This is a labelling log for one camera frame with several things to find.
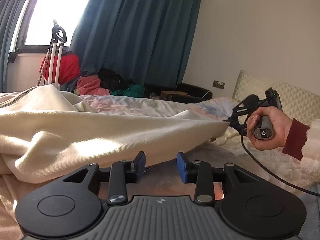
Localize cream white zip hoodie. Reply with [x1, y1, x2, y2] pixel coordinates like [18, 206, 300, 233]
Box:
[0, 84, 232, 184]

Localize dark red sleeve forearm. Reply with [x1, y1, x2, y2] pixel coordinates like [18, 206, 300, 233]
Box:
[281, 117, 320, 178]

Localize person's right hand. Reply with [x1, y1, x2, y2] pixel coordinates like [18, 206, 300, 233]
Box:
[246, 106, 294, 152]

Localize black side sofa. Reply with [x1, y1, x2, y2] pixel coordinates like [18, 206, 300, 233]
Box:
[144, 83, 213, 103]

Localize cream quilted headboard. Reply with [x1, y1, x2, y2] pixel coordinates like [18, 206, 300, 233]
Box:
[233, 70, 320, 126]

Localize brown cardboard box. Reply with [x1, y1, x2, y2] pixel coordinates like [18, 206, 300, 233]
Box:
[160, 91, 189, 101]

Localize green garment in pile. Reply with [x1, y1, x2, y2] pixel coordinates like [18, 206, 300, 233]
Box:
[110, 85, 145, 98]

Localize teal curtain right panel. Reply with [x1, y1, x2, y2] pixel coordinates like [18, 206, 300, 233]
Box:
[70, 0, 201, 87]

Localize teal curtain panel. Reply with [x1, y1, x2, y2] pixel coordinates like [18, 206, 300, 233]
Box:
[70, 0, 201, 87]
[1, 0, 26, 93]

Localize pink garment in pile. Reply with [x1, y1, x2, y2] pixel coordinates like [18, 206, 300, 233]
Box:
[75, 75, 110, 96]

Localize black garment in pile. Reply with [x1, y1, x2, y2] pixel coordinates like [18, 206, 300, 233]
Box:
[98, 68, 136, 92]

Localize red cloth on stand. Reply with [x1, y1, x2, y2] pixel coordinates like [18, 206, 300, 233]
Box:
[39, 51, 80, 85]

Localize garment steamer stand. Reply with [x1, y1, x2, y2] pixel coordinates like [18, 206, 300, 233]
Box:
[36, 20, 67, 89]

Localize teal curtain left panel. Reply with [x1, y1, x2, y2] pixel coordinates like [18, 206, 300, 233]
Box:
[1, 0, 26, 93]

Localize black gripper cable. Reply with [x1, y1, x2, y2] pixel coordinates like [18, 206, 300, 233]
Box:
[240, 114, 320, 197]

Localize wall power socket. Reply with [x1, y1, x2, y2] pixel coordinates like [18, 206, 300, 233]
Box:
[213, 80, 225, 89]

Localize window with dark frame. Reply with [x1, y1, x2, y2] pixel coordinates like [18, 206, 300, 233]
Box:
[10, 0, 89, 54]

